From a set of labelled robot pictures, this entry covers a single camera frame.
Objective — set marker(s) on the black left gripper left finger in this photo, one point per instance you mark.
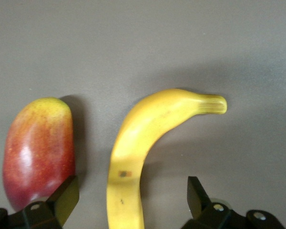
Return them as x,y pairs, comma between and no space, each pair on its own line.
43,214

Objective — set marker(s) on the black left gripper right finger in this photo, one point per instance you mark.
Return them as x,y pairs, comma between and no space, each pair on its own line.
212,217

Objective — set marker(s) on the yellow banana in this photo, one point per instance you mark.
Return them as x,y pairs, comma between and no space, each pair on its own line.
133,143

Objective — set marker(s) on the red yellow mango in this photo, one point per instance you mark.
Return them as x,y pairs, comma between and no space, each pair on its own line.
38,148

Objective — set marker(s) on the large table cover mat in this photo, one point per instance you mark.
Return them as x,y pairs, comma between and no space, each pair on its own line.
143,47

